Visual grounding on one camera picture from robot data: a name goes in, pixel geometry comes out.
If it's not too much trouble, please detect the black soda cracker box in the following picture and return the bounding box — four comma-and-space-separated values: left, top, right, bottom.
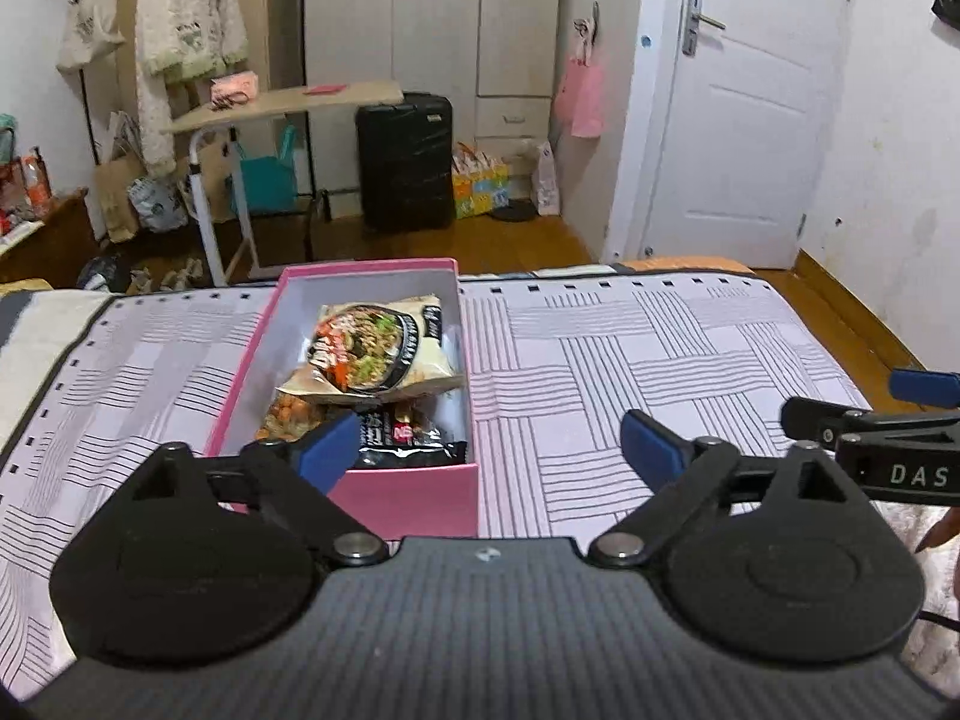
353, 397, 467, 472

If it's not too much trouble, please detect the beige noodle snack bag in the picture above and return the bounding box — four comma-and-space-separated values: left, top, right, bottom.
277, 294, 464, 406

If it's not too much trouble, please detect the black nut snack bag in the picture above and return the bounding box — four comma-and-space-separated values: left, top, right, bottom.
254, 394, 327, 442

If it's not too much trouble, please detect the person's right hand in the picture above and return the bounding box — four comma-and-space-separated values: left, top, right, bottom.
914, 507, 960, 598

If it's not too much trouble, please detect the pink cardboard box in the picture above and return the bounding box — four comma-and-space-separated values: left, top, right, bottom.
205, 259, 480, 541

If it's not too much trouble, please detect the teal shopping bag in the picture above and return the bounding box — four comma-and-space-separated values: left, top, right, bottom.
238, 125, 299, 215

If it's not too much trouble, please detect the white door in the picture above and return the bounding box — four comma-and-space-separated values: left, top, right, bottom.
641, 0, 848, 268

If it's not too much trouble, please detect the brown wooden nightstand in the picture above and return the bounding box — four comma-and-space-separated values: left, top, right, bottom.
0, 188, 101, 289

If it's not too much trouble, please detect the black suitcase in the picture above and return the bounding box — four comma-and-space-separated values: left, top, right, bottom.
355, 93, 455, 234

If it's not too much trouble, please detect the brown paper bag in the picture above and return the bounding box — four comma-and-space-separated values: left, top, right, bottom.
94, 110, 146, 244

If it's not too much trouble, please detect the white rolling side table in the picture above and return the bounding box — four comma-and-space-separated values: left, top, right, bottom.
164, 80, 404, 288

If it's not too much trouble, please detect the pink hanging bag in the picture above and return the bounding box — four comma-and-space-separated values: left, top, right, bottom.
553, 15, 605, 140

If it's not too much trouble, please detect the white knitted cardigan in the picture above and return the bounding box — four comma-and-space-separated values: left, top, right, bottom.
135, 0, 249, 177

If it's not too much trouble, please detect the white wardrobe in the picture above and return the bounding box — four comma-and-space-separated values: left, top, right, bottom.
302, 0, 677, 220

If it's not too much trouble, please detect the canvas tote bag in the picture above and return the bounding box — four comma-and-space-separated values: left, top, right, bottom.
57, 0, 125, 73

